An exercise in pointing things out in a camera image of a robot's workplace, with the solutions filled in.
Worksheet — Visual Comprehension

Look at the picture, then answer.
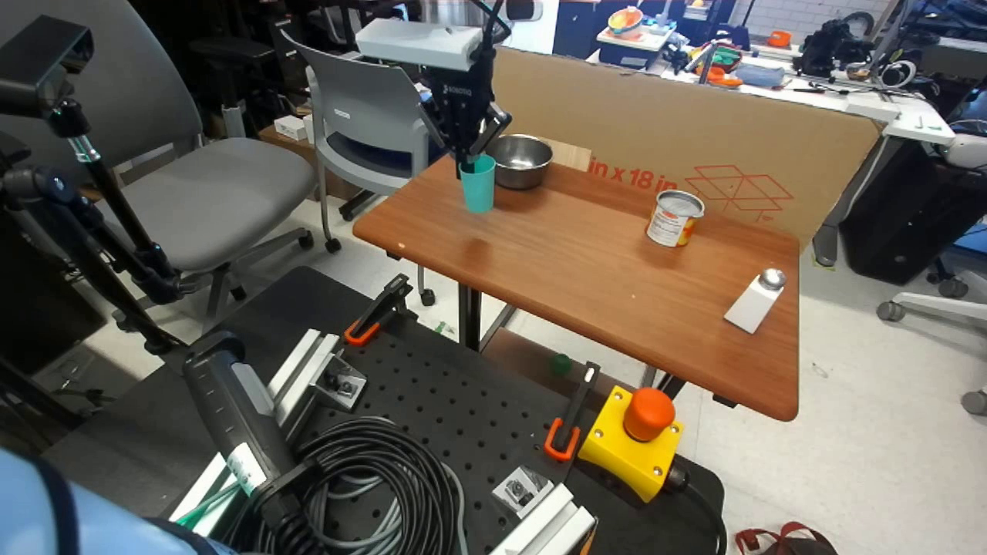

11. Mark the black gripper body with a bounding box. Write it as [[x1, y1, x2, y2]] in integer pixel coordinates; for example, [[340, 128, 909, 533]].
[[426, 57, 501, 138]]

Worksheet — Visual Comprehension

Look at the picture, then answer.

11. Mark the teal plastic cup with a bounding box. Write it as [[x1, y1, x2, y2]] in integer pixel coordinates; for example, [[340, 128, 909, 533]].
[[458, 150, 501, 218]]

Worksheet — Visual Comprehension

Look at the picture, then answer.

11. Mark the steel bowl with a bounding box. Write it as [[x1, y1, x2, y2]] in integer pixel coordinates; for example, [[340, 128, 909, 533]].
[[485, 132, 554, 195]]

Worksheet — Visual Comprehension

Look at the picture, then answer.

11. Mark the grey plastic chair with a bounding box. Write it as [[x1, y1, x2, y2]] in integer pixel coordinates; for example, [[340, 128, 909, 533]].
[[279, 29, 465, 311]]

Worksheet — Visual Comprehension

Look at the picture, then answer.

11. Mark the black table leg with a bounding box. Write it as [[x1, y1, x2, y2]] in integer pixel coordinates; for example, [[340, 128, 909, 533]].
[[655, 369, 691, 407], [458, 282, 486, 354]]

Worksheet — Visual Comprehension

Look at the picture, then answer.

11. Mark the orange black bar clamp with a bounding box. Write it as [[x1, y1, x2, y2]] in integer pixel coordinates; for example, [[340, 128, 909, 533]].
[[539, 358, 606, 464], [343, 270, 416, 352]]

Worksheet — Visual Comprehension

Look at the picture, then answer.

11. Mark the open tin can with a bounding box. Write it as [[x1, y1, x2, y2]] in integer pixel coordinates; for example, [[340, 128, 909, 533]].
[[643, 189, 710, 252]]

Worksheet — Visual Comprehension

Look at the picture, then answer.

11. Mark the brown cardboard sheet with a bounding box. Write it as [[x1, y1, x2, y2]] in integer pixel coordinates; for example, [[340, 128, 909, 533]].
[[491, 44, 888, 248]]

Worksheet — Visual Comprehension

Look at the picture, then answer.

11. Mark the black perforated breadboard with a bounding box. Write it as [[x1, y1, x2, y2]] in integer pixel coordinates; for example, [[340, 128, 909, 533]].
[[96, 306, 729, 555]]

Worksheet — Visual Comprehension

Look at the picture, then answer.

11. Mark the grey office chair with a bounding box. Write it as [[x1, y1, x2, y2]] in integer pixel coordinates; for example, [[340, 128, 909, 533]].
[[0, 0, 320, 358]]

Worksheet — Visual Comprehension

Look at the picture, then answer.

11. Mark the white desk with clutter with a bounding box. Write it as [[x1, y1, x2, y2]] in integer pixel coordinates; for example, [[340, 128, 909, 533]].
[[585, 0, 987, 148]]

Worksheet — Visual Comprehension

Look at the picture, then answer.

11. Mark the white flat card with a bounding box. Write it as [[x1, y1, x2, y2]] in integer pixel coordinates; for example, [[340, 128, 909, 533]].
[[723, 278, 791, 338]]

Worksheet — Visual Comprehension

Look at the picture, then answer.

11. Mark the yellow emergency stop box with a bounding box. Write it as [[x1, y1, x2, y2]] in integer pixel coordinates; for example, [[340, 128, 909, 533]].
[[574, 384, 688, 506]]

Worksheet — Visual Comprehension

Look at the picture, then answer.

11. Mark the black grey power strip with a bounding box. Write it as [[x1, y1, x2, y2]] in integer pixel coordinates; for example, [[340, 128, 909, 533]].
[[182, 342, 305, 500]]

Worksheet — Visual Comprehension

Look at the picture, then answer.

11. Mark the black bag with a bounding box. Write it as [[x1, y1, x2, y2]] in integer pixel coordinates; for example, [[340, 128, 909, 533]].
[[837, 135, 980, 286]]

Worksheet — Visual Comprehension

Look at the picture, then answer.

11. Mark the light blue fabric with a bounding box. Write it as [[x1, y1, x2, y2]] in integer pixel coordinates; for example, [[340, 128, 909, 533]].
[[0, 444, 214, 555]]

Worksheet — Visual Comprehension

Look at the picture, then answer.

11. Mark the aluminium extrusion with bracket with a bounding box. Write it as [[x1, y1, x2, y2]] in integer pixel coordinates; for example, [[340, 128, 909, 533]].
[[266, 323, 371, 416], [486, 464, 601, 555]]

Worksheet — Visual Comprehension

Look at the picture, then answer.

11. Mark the black coiled cable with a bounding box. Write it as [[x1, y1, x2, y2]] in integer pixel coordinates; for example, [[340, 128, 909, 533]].
[[249, 412, 471, 555]]

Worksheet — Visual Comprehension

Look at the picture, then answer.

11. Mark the black camera on tripod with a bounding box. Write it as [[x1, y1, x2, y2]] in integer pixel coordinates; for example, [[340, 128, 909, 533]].
[[0, 12, 193, 358]]

